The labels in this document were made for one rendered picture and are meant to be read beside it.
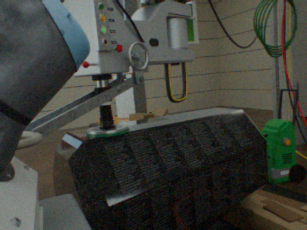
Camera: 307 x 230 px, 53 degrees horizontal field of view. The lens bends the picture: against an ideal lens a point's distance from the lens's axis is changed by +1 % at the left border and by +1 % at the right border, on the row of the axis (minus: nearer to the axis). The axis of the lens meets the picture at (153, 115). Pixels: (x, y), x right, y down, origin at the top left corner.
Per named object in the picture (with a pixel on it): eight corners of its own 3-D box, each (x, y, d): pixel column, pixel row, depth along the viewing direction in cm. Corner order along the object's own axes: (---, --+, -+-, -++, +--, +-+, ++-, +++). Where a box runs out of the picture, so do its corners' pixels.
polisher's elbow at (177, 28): (153, 53, 206) (151, 22, 203) (176, 51, 216) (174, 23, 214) (170, 49, 190) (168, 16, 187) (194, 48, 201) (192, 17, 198)
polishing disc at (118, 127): (124, 124, 171) (124, 122, 171) (131, 130, 151) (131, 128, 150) (86, 129, 166) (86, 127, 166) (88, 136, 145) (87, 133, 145)
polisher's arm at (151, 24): (172, 79, 220) (166, 8, 213) (200, 77, 205) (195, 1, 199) (93, 87, 164) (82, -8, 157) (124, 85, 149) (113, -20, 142)
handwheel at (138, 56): (137, 72, 165) (134, 43, 163) (151, 70, 159) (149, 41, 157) (117, 73, 153) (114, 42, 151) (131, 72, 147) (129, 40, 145)
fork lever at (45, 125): (122, 83, 180) (120, 74, 178) (147, 81, 167) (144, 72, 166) (18, 138, 131) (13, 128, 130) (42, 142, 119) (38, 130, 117)
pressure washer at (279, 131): (281, 170, 323) (278, 88, 311) (307, 181, 289) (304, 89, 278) (252, 176, 314) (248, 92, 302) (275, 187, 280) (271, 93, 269)
